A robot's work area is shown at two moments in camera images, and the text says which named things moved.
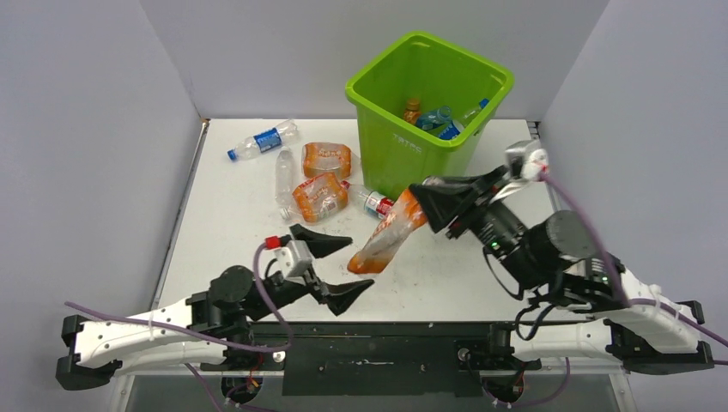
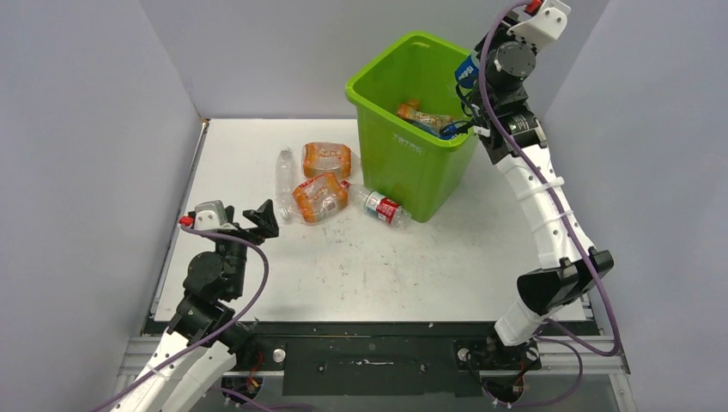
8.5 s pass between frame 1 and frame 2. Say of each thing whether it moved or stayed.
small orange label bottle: moved
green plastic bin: stayed
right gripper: moved
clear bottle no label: stayed
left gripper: moved
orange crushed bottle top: stayed
